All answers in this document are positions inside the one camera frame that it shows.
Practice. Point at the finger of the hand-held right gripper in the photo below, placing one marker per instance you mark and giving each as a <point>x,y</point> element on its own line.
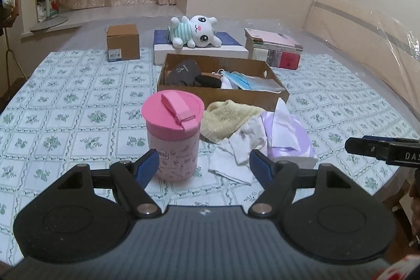
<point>364,146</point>

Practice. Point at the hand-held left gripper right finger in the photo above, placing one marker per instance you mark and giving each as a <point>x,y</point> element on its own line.
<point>261,170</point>

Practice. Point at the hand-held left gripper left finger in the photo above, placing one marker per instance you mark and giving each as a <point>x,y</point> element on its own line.
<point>146,168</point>

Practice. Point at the blue face mask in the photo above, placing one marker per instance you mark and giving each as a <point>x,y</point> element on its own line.
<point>242,80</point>

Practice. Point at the dark grey cloth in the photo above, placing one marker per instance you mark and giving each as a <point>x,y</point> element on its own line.
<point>182,71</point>

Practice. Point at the pink lidded cup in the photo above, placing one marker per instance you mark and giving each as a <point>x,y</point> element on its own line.
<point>174,135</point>

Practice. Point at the purple tissue pack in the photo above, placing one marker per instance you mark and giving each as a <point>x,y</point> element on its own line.
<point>295,139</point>

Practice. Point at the yellow towel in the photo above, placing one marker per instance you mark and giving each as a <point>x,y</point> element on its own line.
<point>226,117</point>

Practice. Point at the clear plastic bag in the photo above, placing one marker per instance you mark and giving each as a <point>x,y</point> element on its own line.
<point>270,85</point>

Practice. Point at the plastic-wrapped wooden headboard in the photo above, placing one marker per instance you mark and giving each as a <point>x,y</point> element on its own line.
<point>361,47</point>

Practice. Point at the red white patterned clothing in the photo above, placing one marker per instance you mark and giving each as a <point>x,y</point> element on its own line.
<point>403,270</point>

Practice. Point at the thin white book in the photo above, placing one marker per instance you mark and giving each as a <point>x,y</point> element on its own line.
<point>282,48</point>

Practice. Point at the flat white blue box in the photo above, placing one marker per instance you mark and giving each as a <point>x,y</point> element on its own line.
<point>197,53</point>

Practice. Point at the small closed cardboard box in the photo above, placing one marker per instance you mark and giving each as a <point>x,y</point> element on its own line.
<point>123,42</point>

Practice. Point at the pink book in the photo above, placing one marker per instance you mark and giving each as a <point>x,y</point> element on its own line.
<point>272,37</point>

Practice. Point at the white plush toy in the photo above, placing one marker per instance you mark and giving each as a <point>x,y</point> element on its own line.
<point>200,32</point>

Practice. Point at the brown jacket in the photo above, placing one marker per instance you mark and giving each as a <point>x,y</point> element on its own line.
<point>8,17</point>

